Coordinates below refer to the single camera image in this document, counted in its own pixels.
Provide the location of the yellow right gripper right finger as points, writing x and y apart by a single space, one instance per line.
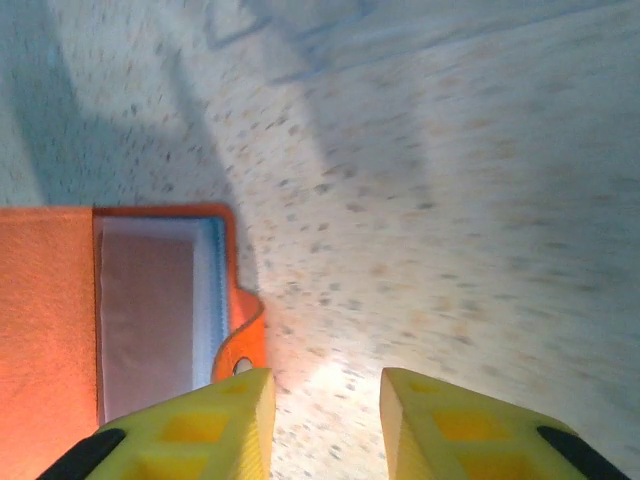
460 440

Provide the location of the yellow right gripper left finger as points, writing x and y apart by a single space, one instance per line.
200 440

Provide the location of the orange felt card holder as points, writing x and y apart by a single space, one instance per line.
45 300

